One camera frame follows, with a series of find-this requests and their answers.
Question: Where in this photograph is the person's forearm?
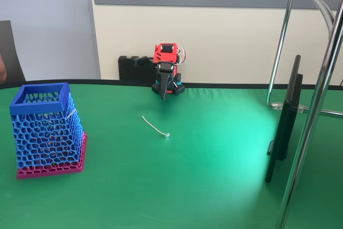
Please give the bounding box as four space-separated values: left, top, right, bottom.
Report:
0 51 8 84

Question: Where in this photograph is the clear plastic clip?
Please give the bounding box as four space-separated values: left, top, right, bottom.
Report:
271 101 309 114

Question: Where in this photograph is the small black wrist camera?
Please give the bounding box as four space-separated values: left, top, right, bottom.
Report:
133 55 154 68

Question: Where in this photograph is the black plastic case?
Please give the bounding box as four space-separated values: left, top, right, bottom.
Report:
118 55 159 81

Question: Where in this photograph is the chrome tube stand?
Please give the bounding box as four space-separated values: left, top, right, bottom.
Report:
266 0 343 229

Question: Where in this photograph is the green table cloth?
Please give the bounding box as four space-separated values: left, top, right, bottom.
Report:
0 79 343 229

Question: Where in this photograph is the blue mesh basket magenta base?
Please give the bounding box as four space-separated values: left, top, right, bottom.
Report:
9 82 88 180

